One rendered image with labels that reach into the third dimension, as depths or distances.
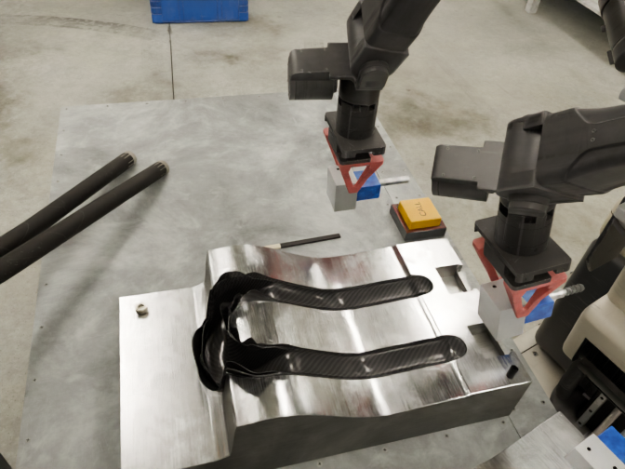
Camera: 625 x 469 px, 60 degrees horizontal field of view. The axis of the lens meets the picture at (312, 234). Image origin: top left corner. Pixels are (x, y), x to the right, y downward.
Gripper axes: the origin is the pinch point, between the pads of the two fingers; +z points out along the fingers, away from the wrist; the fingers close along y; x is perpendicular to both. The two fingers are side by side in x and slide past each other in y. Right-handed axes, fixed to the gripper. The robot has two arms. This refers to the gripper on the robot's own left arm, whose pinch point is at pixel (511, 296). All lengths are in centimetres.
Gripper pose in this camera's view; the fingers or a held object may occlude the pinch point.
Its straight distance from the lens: 71.5
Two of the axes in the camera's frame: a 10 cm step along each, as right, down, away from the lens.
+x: 9.7, -2.3, 1.2
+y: 2.4, 5.8, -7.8
